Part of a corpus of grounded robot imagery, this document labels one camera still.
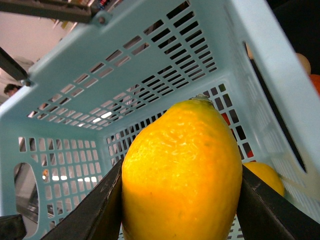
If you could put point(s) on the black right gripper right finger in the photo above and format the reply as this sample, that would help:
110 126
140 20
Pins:
263 214

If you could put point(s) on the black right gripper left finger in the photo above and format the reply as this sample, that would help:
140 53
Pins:
98 216

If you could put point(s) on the yellow lemon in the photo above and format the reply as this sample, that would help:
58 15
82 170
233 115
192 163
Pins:
182 175
268 175

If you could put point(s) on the large light blue basket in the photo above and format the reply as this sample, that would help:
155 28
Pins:
85 102

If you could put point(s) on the large orange mandarin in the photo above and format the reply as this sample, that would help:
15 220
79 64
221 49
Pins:
315 79

